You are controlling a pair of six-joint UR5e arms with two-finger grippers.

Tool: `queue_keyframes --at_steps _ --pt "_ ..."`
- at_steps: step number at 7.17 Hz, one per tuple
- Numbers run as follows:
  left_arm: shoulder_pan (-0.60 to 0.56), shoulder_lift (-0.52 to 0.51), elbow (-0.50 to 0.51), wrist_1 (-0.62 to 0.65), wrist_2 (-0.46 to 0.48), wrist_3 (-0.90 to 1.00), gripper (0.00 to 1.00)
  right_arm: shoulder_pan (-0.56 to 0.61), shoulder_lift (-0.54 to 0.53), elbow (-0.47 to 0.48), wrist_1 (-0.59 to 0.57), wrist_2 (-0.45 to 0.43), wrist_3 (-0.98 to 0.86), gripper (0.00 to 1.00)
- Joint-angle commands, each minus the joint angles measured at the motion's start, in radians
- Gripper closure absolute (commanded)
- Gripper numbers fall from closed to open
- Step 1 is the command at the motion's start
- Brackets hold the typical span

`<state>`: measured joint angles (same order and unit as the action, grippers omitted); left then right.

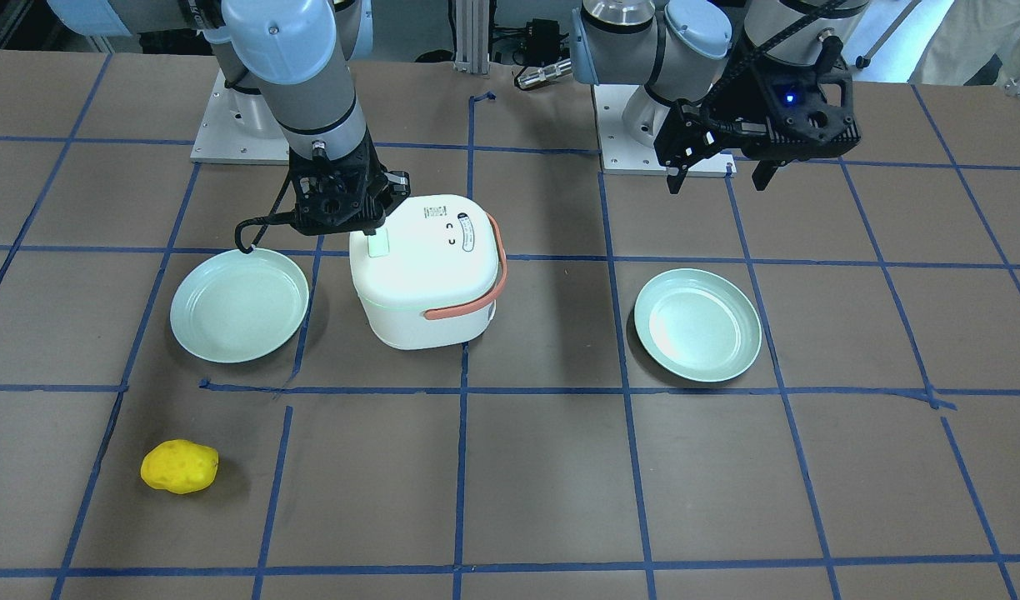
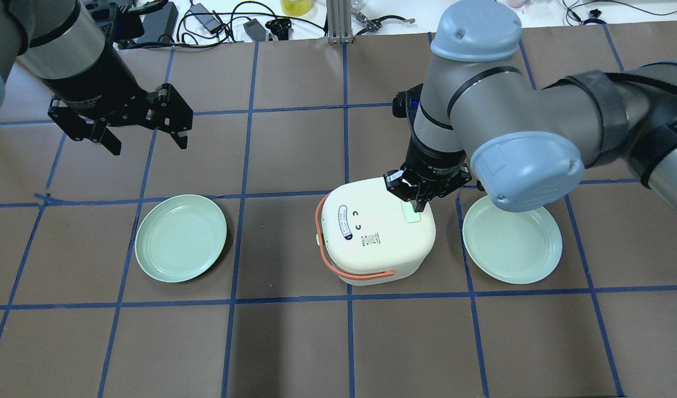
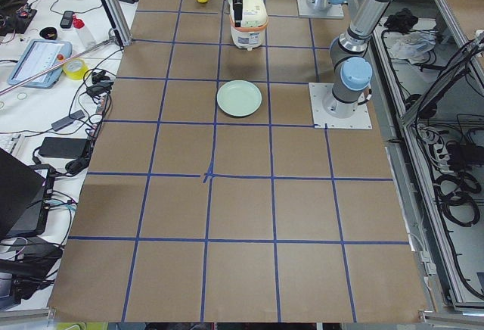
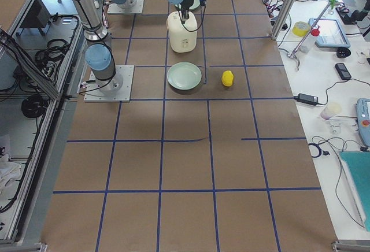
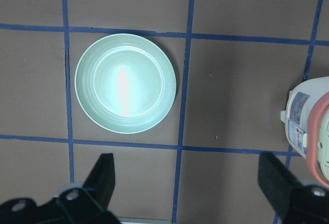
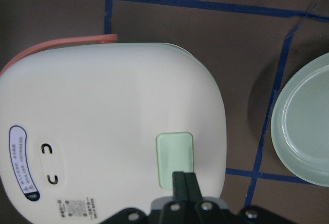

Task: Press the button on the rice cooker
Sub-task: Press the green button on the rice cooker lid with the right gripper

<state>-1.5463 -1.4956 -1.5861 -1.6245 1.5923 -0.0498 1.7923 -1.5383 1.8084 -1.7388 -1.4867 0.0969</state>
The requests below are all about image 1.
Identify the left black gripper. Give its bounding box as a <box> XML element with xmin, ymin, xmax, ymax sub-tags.
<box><xmin>653</xmin><ymin>34</ymin><xmax>862</xmax><ymax>195</ymax></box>

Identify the yellow sponge lemon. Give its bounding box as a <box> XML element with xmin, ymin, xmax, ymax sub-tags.
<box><xmin>140</xmin><ymin>439</ymin><xmax>219</xmax><ymax>495</ymax></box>

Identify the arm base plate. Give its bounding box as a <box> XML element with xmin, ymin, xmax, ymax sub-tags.
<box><xmin>592</xmin><ymin>82</ymin><xmax>737</xmax><ymax>178</ymax></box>
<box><xmin>190</xmin><ymin>72</ymin><xmax>289</xmax><ymax>166</ymax></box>

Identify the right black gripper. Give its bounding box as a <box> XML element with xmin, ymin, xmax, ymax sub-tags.
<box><xmin>289</xmin><ymin>137</ymin><xmax>411</xmax><ymax>235</ymax></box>

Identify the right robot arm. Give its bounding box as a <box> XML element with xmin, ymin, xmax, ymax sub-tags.
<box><xmin>50</xmin><ymin>1</ymin><xmax>410</xmax><ymax>236</ymax></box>

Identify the green plate near right arm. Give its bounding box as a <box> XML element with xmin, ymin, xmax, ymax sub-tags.
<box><xmin>168</xmin><ymin>249</ymin><xmax>311</xmax><ymax>363</ymax></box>

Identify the white rice cooker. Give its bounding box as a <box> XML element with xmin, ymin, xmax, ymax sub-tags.
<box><xmin>347</xmin><ymin>194</ymin><xmax>508</xmax><ymax>350</ymax></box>

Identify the aluminium frame post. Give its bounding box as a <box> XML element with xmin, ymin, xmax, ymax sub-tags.
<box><xmin>449</xmin><ymin>1</ymin><xmax>495</xmax><ymax>78</ymax></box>

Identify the green plate near left arm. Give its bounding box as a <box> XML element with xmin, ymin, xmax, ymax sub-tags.
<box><xmin>633</xmin><ymin>268</ymin><xmax>763</xmax><ymax>383</ymax></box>

